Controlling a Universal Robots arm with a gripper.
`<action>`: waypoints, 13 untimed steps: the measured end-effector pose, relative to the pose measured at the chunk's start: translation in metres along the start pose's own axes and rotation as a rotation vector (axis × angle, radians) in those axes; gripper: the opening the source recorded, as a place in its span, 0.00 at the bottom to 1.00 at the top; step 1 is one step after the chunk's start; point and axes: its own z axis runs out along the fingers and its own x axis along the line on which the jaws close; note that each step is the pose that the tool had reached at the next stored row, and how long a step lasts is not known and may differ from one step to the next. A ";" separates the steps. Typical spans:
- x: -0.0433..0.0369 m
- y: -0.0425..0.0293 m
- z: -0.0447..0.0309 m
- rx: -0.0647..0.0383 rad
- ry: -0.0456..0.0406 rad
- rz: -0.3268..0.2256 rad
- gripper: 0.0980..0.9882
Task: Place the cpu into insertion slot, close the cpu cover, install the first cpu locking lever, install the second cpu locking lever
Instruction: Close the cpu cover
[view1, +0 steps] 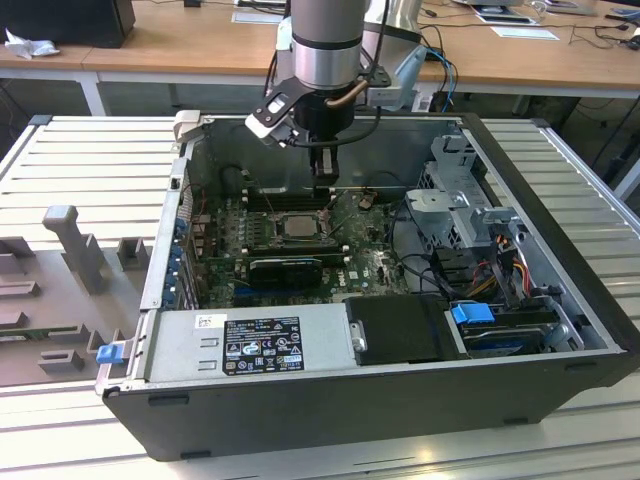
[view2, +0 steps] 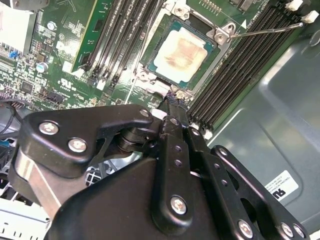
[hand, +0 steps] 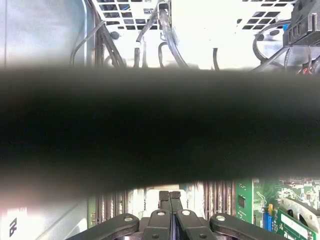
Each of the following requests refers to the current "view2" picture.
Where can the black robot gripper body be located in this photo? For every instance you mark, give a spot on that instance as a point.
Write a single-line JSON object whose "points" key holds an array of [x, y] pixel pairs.
{"points": [[112, 205]]}

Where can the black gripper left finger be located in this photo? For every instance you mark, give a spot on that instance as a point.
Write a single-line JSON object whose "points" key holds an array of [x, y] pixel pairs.
{"points": [[62, 130]]}

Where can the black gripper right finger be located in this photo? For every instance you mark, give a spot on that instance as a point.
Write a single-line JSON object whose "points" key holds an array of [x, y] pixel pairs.
{"points": [[217, 175]]}

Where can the square silver CPU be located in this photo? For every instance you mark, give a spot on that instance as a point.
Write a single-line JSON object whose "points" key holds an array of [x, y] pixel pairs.
{"points": [[180, 53]]}

